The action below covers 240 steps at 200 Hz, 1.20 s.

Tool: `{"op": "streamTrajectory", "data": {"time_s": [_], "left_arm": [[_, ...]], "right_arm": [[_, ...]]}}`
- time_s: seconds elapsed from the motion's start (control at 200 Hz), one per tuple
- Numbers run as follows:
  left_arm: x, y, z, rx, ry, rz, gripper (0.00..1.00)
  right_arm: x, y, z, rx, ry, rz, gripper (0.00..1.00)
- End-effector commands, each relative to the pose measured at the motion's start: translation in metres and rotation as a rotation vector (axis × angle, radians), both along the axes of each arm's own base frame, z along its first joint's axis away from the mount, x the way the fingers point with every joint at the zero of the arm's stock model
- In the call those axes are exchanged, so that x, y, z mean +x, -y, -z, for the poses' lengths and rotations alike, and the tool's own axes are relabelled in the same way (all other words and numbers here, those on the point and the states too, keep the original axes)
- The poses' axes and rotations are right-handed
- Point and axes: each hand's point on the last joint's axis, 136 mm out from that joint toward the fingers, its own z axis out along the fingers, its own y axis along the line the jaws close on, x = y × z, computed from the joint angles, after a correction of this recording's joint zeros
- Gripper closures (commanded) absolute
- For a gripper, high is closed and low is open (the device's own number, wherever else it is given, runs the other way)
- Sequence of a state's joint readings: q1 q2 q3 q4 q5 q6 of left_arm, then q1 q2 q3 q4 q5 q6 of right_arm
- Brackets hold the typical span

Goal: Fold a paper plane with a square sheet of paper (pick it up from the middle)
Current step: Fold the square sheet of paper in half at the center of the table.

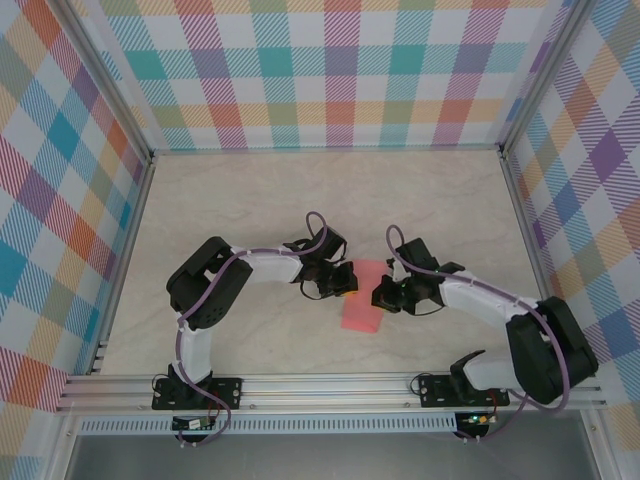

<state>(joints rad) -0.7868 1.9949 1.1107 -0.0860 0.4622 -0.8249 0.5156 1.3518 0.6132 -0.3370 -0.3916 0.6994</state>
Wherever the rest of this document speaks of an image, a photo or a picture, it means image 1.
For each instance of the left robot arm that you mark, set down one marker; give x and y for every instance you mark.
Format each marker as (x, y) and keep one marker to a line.
(200, 300)

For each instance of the aluminium corner post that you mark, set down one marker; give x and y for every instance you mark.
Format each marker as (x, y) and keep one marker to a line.
(545, 75)
(112, 85)

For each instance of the grey metal panel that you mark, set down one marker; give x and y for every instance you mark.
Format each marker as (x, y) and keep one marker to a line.
(325, 457)

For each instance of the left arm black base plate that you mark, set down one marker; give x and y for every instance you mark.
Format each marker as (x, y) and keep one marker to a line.
(230, 390)

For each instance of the aluminium side rail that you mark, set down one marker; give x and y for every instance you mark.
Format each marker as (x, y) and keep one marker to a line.
(531, 240)
(130, 240)

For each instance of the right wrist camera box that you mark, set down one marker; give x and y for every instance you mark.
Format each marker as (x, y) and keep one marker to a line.
(395, 270)

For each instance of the pink paper sheet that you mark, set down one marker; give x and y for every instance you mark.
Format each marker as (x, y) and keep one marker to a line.
(362, 315)

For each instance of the wide aluminium mounting rail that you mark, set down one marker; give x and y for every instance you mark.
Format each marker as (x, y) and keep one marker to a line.
(325, 390)

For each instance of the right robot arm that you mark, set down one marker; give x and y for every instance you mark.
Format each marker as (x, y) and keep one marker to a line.
(540, 350)

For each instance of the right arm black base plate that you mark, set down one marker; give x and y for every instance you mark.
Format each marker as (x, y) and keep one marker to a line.
(432, 395)

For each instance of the thin aluminium edge rail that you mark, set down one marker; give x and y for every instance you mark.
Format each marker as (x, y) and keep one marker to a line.
(325, 149)

